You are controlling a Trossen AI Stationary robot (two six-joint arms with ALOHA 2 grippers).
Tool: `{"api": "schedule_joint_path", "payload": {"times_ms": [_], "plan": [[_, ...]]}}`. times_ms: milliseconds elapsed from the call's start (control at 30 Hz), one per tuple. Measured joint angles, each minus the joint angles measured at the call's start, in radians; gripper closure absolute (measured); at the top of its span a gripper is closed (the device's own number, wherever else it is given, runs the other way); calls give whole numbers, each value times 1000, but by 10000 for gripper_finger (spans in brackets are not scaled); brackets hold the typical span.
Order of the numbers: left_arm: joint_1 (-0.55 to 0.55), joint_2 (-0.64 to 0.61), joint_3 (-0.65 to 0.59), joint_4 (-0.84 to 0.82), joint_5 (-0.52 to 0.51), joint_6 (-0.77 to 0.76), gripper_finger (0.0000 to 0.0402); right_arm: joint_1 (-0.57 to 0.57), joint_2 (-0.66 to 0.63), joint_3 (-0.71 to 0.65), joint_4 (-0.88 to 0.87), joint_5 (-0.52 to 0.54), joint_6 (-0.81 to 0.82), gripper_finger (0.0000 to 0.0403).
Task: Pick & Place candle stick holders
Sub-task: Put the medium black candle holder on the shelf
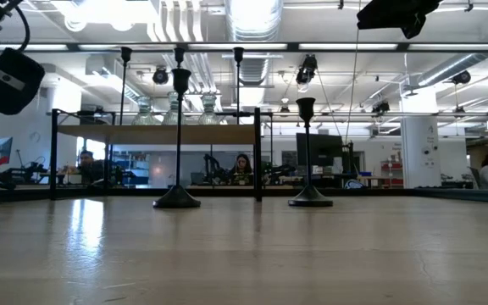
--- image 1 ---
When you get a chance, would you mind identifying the silver ventilation duct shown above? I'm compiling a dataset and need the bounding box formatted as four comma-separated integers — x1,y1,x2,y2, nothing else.
225,0,284,86
415,19,488,88

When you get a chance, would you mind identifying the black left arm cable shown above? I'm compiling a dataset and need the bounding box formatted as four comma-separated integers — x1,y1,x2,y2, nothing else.
13,3,31,53

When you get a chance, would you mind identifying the raised wooden shelf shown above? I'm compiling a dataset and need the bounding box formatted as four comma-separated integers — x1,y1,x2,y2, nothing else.
48,107,263,203

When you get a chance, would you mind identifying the red storage shelf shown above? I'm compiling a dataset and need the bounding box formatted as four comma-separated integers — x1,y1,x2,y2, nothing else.
380,159,404,187

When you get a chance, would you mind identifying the black computer monitor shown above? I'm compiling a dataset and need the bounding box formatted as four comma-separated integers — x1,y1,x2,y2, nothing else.
295,132,345,167

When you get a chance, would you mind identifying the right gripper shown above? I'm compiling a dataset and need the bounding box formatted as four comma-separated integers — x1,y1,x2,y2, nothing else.
356,0,443,40

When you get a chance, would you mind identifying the black overhead rig beam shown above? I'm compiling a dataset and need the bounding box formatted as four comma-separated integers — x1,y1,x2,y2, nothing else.
0,41,488,54

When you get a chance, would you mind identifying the black ceiling spotlight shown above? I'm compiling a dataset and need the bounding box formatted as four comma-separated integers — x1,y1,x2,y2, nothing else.
371,100,391,115
152,66,170,86
452,69,473,86
295,53,319,86

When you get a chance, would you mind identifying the short black candlestick holder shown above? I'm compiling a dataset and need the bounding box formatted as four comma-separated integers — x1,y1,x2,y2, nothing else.
287,97,335,208

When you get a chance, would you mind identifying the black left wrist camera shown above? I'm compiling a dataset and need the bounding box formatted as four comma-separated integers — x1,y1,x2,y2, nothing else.
0,47,46,116

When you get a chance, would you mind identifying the white round pillar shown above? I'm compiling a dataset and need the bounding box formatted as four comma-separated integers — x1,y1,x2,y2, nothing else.
399,86,442,190

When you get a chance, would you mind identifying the blue storage shelf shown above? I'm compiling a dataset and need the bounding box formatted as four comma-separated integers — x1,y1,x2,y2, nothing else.
114,152,150,186

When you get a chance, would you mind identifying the clear green glass vase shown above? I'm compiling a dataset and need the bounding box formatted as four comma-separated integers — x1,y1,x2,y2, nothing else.
161,91,188,126
130,95,160,126
196,93,223,126

